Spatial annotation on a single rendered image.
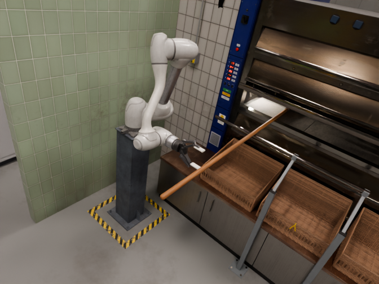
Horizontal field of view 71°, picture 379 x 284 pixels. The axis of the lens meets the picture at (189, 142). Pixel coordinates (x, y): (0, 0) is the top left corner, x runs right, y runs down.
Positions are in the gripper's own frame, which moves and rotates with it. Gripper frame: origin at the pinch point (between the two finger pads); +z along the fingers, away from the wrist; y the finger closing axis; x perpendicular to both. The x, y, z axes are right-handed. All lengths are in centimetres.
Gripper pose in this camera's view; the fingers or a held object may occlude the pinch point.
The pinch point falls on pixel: (200, 159)
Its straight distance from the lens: 164.3
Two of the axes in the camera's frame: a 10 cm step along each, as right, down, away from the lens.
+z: 7.7, 4.5, -4.6
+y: -1.6, 8.3, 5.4
